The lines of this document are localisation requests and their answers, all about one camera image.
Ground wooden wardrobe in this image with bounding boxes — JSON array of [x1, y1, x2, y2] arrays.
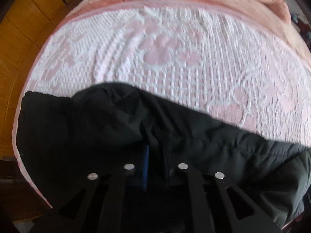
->
[[1, 0, 81, 160]]

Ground pink white patterned bed blanket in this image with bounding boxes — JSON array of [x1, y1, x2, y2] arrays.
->
[[11, 0, 311, 231]]

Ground black pants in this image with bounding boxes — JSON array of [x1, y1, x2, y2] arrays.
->
[[16, 83, 310, 232]]

